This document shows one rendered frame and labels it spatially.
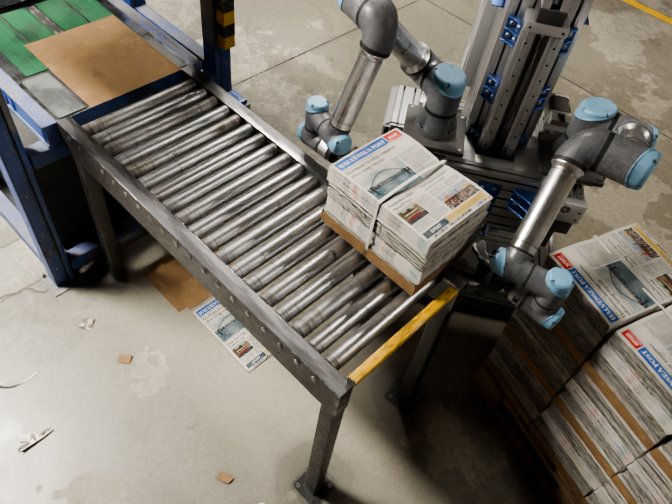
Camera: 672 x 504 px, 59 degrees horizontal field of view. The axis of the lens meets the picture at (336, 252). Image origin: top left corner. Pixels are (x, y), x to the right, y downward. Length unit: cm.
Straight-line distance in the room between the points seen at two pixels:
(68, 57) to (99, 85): 21
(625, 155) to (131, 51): 177
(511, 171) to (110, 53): 156
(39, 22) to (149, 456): 171
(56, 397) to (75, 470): 30
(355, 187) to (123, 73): 111
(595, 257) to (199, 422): 149
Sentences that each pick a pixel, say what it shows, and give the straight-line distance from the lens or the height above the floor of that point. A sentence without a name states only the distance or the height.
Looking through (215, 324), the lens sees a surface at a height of 1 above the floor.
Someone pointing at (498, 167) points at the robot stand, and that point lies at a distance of 229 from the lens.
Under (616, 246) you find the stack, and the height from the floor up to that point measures 83.
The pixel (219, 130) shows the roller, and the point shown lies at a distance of 214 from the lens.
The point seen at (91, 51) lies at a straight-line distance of 254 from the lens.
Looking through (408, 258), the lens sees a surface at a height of 93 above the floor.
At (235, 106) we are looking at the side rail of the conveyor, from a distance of 223.
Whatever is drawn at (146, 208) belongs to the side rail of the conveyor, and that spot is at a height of 80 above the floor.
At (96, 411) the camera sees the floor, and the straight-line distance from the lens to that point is 244.
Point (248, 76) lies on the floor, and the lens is 376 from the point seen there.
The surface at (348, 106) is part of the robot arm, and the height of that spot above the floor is 104.
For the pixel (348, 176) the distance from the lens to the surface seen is 164.
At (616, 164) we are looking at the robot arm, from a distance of 175.
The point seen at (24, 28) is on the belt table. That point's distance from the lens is 272.
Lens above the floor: 216
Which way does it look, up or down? 51 degrees down
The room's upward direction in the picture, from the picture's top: 10 degrees clockwise
